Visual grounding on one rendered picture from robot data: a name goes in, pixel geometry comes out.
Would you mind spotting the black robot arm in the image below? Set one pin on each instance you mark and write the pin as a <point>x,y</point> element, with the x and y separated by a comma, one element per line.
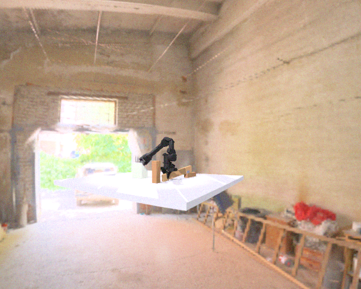
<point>171,156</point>

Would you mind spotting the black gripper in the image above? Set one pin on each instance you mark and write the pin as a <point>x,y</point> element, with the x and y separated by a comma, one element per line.
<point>167,167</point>

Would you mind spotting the long wooden rail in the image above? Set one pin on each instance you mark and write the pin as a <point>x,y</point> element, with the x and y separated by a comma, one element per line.
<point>177,173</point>

